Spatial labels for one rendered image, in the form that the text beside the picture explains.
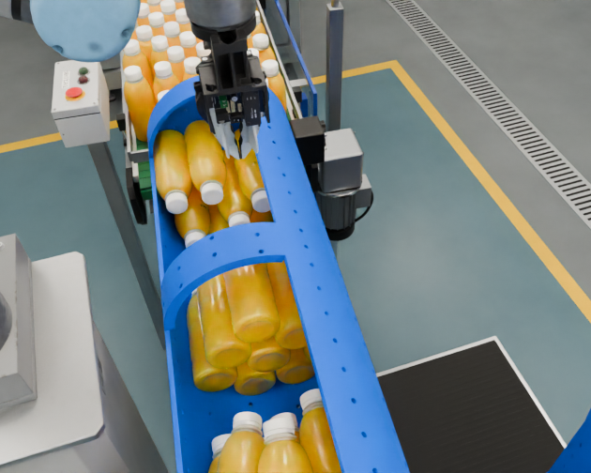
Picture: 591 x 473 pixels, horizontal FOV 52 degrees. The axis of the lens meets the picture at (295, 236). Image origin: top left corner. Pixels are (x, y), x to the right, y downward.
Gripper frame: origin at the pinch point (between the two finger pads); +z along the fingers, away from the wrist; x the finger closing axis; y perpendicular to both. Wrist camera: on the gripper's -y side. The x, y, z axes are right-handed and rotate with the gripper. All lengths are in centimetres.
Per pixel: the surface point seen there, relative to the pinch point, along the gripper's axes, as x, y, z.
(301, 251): 6.3, 8.7, 13.3
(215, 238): -5.4, 4.8, 11.8
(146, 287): -30, -60, 98
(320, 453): 2.5, 34.8, 20.9
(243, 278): -2.5, 8.7, 16.9
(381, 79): 94, -200, 135
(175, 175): -10.5, -21.8, 21.9
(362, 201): 36, -51, 69
